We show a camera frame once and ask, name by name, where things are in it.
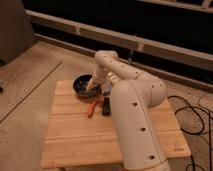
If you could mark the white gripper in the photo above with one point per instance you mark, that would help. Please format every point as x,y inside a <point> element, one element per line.
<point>98,78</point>

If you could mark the dark ceramic bowl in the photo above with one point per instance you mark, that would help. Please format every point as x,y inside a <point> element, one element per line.
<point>80,84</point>

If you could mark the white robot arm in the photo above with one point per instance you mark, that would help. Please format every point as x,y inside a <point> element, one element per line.
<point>131,97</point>

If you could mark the black rectangular remote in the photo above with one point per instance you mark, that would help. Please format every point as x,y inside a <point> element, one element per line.
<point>106,105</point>

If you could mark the wooden board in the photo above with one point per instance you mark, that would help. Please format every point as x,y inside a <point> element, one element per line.
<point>74,139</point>

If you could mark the grey cabinet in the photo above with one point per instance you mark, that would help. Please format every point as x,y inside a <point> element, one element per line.
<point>16,32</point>

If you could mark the orange handled tool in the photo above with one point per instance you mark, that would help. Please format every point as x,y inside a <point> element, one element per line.
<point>94,107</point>

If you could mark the white shelf rail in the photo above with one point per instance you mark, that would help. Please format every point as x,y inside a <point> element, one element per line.
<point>170,52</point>

